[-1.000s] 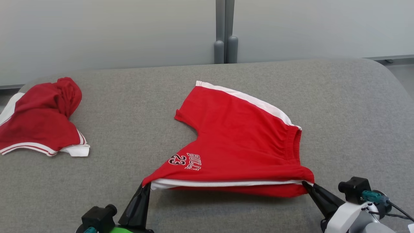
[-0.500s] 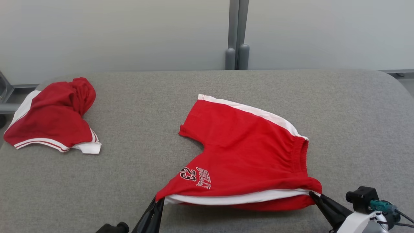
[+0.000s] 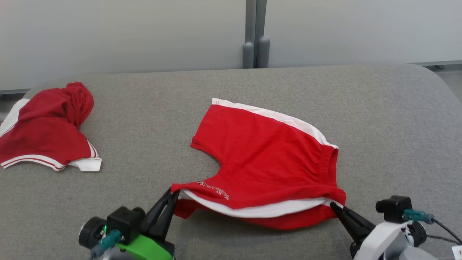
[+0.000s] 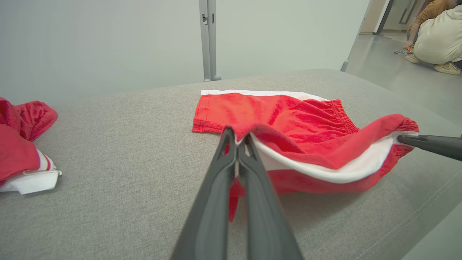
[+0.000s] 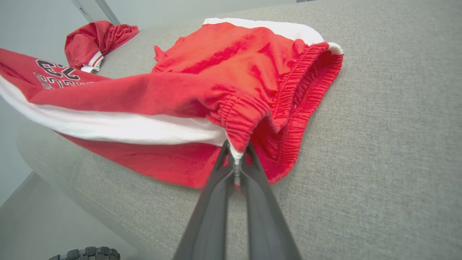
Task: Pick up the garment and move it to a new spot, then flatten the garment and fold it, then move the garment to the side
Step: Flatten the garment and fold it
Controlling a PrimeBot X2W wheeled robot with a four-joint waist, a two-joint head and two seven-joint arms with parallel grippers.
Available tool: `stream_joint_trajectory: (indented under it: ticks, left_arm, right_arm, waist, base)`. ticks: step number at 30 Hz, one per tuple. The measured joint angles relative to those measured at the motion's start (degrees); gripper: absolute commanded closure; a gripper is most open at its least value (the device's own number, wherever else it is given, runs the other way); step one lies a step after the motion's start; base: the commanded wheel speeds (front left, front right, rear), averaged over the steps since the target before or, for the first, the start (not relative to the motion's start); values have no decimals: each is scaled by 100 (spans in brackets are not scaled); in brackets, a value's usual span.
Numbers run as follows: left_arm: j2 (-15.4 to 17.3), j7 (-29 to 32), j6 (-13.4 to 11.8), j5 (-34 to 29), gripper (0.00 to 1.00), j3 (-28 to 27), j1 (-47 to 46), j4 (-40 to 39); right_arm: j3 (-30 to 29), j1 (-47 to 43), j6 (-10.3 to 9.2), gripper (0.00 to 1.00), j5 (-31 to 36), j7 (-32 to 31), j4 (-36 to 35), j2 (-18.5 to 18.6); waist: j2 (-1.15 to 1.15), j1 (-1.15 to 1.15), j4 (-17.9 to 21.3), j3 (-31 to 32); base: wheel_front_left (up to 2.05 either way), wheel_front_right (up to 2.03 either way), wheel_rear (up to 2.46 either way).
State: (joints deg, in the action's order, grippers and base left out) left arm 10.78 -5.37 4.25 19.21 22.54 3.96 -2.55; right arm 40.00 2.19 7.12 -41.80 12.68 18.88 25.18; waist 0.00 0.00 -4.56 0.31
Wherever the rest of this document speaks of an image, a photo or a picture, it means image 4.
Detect red shorts with white stripe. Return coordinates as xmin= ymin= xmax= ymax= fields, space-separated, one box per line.
xmin=191 ymin=90 xmax=420 ymax=222

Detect grey partition end post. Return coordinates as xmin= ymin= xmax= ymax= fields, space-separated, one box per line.
xmin=340 ymin=0 xmax=373 ymax=72

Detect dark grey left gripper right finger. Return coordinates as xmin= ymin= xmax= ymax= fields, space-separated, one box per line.
xmin=237 ymin=132 xmax=304 ymax=260

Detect grey double partition post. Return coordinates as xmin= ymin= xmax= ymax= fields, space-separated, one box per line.
xmin=199 ymin=0 xmax=222 ymax=82

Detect person in cream hoodie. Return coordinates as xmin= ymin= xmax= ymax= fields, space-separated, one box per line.
xmin=405 ymin=4 xmax=462 ymax=75

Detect dark door frame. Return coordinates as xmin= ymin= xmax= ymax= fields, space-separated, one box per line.
xmin=375 ymin=0 xmax=395 ymax=36

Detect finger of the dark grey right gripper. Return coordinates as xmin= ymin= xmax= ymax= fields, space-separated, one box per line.
xmin=397 ymin=134 xmax=462 ymax=161

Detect red jersey with white trim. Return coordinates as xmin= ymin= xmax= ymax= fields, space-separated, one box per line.
xmin=0 ymin=97 xmax=62 ymax=195

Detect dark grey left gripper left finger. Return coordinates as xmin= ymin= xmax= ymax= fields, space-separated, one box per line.
xmin=170 ymin=126 xmax=237 ymax=260

